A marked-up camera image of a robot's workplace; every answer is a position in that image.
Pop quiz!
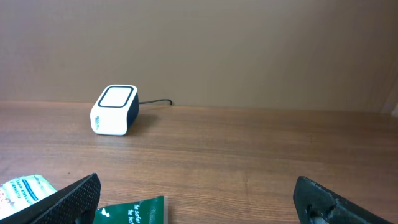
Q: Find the white barcode scanner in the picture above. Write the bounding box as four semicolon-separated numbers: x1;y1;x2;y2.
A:
90;85;139;136

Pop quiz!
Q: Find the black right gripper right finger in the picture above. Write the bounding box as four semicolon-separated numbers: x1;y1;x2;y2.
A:
293;176;388;224

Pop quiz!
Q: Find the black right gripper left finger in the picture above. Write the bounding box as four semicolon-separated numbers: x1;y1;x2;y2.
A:
1;173;101;224

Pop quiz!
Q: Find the white teal pouch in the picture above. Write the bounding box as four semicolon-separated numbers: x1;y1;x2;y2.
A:
0;175;57;219

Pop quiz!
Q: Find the green 3M gloves package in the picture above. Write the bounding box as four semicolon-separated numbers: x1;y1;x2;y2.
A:
93;196;169;224

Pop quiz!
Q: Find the black scanner cable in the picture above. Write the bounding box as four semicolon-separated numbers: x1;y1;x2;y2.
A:
138;98;174;106

